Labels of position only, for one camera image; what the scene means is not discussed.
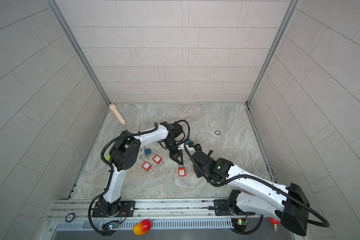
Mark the blue padlock left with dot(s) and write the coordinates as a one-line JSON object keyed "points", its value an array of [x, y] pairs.
{"points": [[146, 154]]}

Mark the red padlock with label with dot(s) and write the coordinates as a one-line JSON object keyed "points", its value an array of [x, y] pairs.
{"points": [[181, 170]]}

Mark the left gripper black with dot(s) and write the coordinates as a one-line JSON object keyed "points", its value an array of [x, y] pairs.
{"points": [[178, 154]]}

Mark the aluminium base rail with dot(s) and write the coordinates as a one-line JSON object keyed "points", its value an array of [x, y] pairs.
{"points": [[172, 219]]}

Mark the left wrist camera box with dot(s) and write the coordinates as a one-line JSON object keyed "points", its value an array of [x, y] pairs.
{"points": [[183, 146]]}

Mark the round black white badge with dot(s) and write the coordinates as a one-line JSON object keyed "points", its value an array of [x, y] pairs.
{"points": [[70, 217]]}

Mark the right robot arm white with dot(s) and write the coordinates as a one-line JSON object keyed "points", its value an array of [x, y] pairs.
{"points": [[286, 204]]}

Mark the red padlock lower left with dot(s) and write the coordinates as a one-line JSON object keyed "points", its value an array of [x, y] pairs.
{"points": [[147, 166]]}

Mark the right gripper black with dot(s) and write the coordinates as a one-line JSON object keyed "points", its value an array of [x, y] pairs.
{"points": [[196, 171]]}

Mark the beige cylinder peg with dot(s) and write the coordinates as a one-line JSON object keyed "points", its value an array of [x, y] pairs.
{"points": [[115, 111]]}

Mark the red padlock upper left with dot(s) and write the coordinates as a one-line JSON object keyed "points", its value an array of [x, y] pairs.
{"points": [[158, 160]]}

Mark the red light bulb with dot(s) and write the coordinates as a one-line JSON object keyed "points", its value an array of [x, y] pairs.
{"points": [[275, 224]]}

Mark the red yellow mango toy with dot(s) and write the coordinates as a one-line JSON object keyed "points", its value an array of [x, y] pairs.
{"points": [[142, 228]]}

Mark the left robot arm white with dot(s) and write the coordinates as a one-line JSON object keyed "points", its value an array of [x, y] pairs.
{"points": [[121, 153]]}

